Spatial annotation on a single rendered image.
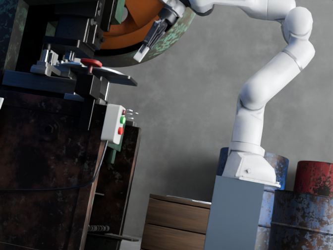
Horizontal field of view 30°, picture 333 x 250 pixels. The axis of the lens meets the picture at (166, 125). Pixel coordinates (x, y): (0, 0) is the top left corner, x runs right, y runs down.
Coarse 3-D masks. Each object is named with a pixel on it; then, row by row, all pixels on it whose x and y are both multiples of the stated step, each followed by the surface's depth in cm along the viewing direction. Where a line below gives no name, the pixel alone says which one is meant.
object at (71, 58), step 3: (66, 51) 256; (69, 51) 256; (66, 54) 256; (69, 54) 255; (72, 54) 256; (75, 54) 258; (66, 57) 255; (69, 57) 255; (72, 57) 256; (69, 60) 259; (72, 60) 256
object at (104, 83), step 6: (78, 72) 250; (84, 72) 248; (96, 72) 247; (102, 72) 246; (102, 78) 249; (108, 78) 251; (114, 78) 249; (120, 78) 247; (126, 78) 244; (132, 78) 248; (102, 84) 250; (126, 84) 257; (132, 84) 255; (102, 90) 251; (102, 96) 252
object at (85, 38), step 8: (104, 0) 265; (64, 16) 253; (72, 16) 252; (64, 24) 252; (72, 24) 252; (80, 24) 251; (88, 24) 251; (96, 24) 260; (56, 32) 252; (64, 32) 252; (72, 32) 251; (80, 32) 250; (88, 32) 252; (96, 32) 252; (80, 40) 250; (88, 40) 252; (96, 40) 254; (104, 40) 260; (96, 48) 258
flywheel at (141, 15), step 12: (132, 0) 296; (144, 0) 295; (156, 0) 294; (132, 12) 295; (144, 12) 294; (156, 12) 293; (120, 24) 295; (132, 24) 294; (144, 24) 293; (168, 24) 290; (108, 36) 294; (120, 36) 290; (132, 36) 289; (144, 36) 288; (108, 48) 291; (120, 48) 289; (132, 48) 292
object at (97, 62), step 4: (80, 60) 218; (84, 60) 217; (88, 60) 217; (92, 60) 217; (96, 60) 217; (84, 64) 221; (88, 64) 220; (92, 64) 219; (96, 64) 218; (100, 64) 219; (88, 68) 219
